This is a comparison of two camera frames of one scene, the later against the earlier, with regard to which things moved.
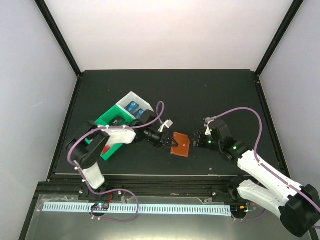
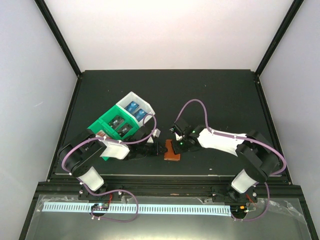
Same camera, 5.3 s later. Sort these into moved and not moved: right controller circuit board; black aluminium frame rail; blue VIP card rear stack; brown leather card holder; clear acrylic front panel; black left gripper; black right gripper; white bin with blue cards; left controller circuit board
Moved: brown leather card holder; black left gripper; black right gripper
Not moved: black aluminium frame rail; white bin with blue cards; clear acrylic front panel; right controller circuit board; left controller circuit board; blue VIP card rear stack
